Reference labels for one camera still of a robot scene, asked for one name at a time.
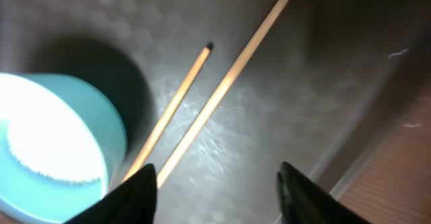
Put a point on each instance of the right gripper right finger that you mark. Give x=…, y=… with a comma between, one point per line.
x=301, y=201

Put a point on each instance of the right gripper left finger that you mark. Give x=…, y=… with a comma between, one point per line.
x=133, y=202

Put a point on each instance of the dark brown serving tray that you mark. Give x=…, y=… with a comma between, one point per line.
x=315, y=79

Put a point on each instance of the wooden chopstick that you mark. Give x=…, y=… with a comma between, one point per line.
x=170, y=110
x=220, y=91

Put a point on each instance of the light blue bowl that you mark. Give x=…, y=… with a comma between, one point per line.
x=62, y=141

